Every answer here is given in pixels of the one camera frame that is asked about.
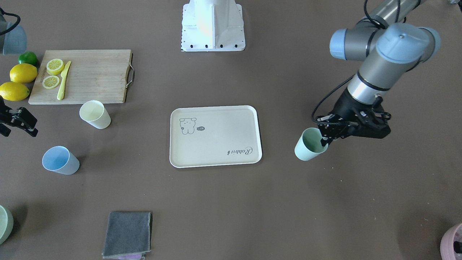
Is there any green lime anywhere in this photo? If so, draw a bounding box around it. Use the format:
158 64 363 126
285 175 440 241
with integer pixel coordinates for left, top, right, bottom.
18 51 39 66

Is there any blue cup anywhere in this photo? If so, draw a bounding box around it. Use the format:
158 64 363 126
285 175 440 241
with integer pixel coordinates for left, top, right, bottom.
42 146 80 176

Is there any green bowl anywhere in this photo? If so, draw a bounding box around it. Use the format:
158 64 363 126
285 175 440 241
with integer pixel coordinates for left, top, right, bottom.
0 205 14 244

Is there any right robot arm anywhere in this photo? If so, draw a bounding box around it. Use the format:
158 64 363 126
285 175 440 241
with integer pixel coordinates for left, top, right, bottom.
0 8 38 137

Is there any dark grey folded cloth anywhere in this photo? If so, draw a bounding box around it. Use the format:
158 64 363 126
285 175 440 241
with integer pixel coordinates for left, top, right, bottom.
102 211 152 260

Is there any cream rabbit tray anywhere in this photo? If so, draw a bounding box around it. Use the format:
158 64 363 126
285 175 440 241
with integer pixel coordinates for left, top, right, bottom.
169 105 262 168

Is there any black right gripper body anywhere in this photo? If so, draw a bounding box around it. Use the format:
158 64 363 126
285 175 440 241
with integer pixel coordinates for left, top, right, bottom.
0 96 38 137

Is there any wooden cutting board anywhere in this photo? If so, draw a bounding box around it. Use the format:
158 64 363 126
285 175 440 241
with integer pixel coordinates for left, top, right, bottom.
28 49 134 105

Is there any whole lemon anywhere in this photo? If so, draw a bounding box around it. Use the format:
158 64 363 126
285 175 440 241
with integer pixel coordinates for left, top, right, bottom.
9 64 38 83
0 81 30 101

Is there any green cup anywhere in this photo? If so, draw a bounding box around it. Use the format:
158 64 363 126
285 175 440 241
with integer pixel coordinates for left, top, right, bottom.
294 128 328 161

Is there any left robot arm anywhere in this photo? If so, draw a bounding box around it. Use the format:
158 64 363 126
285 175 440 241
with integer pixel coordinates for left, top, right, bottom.
312 0 441 147

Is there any yellow plastic knife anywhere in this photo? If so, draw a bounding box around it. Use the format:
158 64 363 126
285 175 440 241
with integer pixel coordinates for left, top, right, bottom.
57 61 71 100

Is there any lemon slice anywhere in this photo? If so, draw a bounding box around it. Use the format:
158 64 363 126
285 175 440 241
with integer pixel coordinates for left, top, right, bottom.
42 75 61 89
46 58 65 75

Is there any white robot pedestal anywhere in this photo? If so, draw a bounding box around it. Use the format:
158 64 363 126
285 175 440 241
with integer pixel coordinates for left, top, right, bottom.
180 0 246 52

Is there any cream cup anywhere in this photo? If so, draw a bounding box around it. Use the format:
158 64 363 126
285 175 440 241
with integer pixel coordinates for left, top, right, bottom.
79 100 111 129

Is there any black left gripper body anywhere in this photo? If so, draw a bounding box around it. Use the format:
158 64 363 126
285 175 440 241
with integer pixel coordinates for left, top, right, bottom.
317 90 391 140

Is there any pink bowl with ice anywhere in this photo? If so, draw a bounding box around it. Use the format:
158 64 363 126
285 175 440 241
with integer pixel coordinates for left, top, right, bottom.
440 224 462 260

